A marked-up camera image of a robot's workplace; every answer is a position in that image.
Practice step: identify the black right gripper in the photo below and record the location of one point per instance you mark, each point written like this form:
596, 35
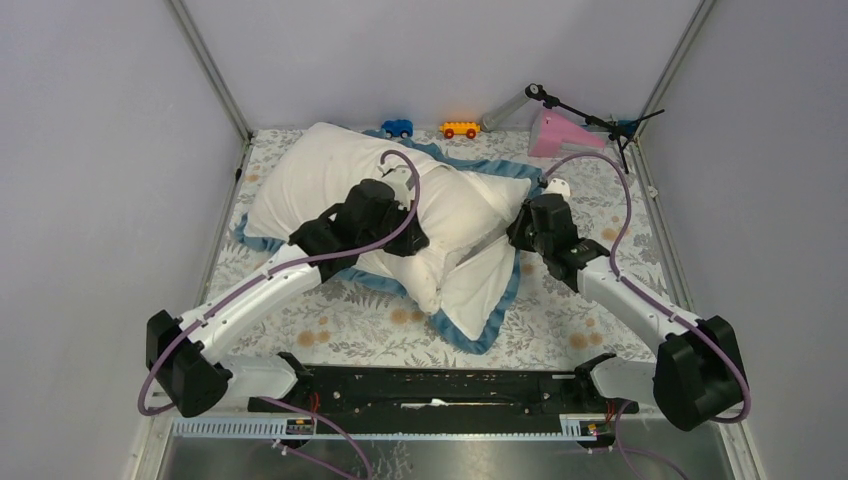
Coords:
517, 230

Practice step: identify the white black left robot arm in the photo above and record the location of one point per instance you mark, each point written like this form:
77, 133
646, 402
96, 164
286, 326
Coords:
189, 356

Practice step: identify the pink plastic dustpan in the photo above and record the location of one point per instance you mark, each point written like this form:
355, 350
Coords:
550, 133

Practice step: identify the orange yellow toy wagon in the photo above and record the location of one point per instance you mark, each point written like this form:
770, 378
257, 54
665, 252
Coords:
468, 130

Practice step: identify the blue toy car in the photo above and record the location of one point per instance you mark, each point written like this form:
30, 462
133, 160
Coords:
397, 128

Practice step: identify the black tripod stand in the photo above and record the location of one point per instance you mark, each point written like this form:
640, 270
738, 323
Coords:
622, 133

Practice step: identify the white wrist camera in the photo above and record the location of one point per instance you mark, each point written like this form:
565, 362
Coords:
400, 179
558, 186

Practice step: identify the grey cylinder tube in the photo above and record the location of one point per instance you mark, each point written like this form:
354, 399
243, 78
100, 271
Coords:
492, 119

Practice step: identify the grey slotted cable duct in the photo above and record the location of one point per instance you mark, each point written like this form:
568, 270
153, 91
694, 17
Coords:
408, 426

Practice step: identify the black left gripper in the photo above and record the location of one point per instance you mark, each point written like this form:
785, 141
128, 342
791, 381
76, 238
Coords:
411, 239

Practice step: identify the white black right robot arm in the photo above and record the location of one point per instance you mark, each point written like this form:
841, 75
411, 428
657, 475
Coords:
697, 374

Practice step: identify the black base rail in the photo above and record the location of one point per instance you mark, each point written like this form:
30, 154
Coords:
352, 392

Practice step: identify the blue white plush pillowcase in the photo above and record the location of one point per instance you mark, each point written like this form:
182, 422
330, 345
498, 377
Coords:
467, 276

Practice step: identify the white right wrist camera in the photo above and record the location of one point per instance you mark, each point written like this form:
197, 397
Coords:
558, 186

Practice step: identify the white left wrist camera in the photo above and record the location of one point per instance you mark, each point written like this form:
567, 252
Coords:
400, 179

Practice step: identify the white pillow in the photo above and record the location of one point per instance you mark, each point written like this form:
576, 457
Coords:
425, 225

